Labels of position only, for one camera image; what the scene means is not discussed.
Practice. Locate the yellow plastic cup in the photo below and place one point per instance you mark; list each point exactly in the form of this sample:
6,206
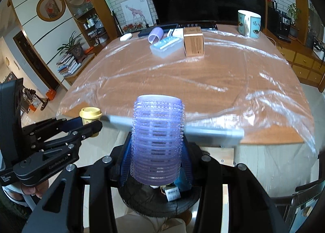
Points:
88,114

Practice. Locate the dark wooden chair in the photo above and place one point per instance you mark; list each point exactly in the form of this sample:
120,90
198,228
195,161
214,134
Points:
299,202

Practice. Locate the framed flower panel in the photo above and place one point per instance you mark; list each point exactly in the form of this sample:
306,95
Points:
132,27

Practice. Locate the stack of books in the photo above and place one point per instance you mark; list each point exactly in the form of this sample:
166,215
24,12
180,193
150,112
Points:
67,66

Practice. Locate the grey flat strip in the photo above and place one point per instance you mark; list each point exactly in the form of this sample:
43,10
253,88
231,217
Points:
215,134

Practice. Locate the orange floor item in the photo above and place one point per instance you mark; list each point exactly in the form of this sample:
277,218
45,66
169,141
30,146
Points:
50,94

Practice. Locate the clear plastic box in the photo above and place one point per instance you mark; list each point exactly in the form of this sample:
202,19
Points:
166,47

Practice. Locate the potted orchid plant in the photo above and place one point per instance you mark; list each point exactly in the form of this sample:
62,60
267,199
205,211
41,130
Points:
76,51

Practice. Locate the person's left hand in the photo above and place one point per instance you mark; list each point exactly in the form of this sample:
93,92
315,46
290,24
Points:
33,191

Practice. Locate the white oval pad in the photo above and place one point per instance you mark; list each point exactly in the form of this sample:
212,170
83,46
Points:
125,37

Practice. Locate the black lined trash bin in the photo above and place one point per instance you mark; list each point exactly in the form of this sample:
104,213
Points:
142,202

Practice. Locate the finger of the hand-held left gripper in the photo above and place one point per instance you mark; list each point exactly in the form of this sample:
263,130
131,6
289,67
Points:
88,129
73,124

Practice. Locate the white small box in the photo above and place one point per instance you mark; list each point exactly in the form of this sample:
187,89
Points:
175,32

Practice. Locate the brown cardboard box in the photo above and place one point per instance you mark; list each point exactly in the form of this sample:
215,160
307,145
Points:
194,42

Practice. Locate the wooden side table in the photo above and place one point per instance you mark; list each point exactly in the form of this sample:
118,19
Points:
87,57

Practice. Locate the round framed wall picture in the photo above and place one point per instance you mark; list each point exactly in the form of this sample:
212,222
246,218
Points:
50,7

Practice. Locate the black printed box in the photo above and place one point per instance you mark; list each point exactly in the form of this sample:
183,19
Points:
203,25

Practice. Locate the green white fly swatter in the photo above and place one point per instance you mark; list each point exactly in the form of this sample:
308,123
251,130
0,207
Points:
108,0

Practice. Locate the white labelled packet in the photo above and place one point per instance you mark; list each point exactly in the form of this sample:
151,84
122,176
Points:
172,193

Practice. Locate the bird print mug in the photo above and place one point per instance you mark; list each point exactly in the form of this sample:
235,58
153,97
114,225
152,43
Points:
250,25

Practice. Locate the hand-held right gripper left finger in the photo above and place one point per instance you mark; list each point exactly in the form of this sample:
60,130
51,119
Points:
125,164

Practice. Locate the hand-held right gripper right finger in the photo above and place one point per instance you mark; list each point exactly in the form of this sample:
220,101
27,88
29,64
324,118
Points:
188,169

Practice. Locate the clear plastic table sheet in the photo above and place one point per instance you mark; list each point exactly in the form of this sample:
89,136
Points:
203,78

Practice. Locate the small green potted plant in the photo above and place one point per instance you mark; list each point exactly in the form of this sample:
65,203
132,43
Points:
294,9

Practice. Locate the blue plastic bag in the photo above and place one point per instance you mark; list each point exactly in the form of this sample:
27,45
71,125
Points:
184,183

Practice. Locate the black white device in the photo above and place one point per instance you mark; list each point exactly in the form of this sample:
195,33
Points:
320,47

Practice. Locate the giraffe picture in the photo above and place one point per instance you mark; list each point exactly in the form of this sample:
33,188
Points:
134,12

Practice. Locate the black coffee machine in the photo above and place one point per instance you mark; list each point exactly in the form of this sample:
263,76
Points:
281,25

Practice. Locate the dark wooden door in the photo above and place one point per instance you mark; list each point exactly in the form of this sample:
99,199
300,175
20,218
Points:
33,58

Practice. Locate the small orange item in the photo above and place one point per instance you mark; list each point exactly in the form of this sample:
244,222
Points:
88,50

